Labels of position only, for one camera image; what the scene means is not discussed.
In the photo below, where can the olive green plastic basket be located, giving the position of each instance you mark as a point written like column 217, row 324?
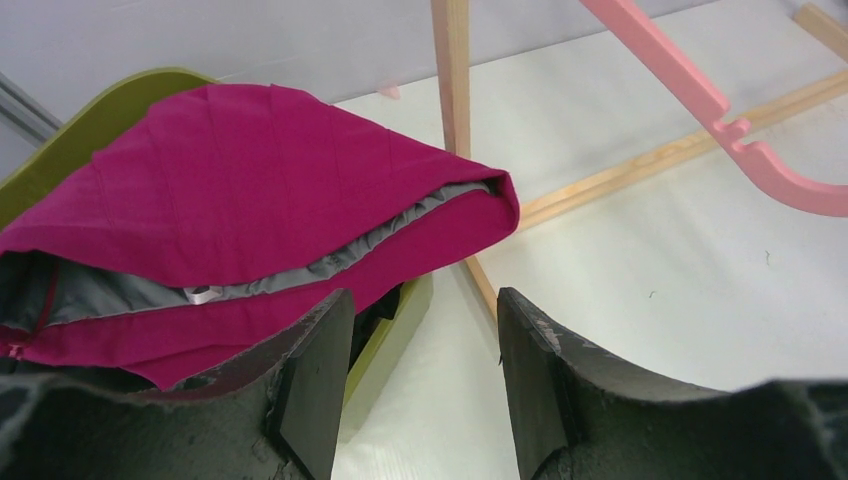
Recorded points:
column 120, row 106

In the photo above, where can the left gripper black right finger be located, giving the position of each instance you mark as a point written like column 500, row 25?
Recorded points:
column 578, row 411

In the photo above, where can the magenta skirt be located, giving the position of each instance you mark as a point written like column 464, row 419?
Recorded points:
column 220, row 218

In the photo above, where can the pink hanger hook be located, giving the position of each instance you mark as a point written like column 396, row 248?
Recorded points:
column 708, row 105

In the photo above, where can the grey wall conduit strip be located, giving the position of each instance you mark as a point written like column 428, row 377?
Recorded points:
column 24, row 115

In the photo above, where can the wooden clothes rack frame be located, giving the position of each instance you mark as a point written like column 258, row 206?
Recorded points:
column 451, row 20

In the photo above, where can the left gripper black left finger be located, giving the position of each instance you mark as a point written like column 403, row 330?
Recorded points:
column 271, row 412

